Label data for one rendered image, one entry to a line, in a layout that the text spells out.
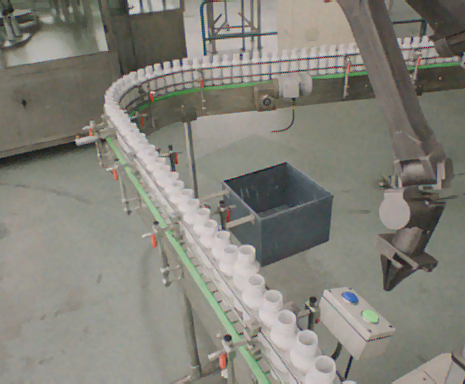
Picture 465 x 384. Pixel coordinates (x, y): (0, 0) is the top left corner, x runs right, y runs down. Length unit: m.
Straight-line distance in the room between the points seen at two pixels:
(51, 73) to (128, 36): 2.24
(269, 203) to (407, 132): 1.15
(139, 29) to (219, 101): 3.70
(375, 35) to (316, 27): 4.37
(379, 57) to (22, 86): 3.65
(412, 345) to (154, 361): 1.28
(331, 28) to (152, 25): 2.46
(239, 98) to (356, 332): 1.96
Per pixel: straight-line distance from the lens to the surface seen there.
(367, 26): 0.75
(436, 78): 3.12
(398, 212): 0.75
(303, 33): 5.08
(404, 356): 2.34
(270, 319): 0.89
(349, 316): 0.92
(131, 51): 6.23
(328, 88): 2.79
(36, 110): 4.22
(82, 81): 4.19
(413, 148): 0.79
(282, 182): 1.84
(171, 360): 2.26
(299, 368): 0.83
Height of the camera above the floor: 1.79
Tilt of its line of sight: 32 degrees down
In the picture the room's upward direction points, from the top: 3 degrees counter-clockwise
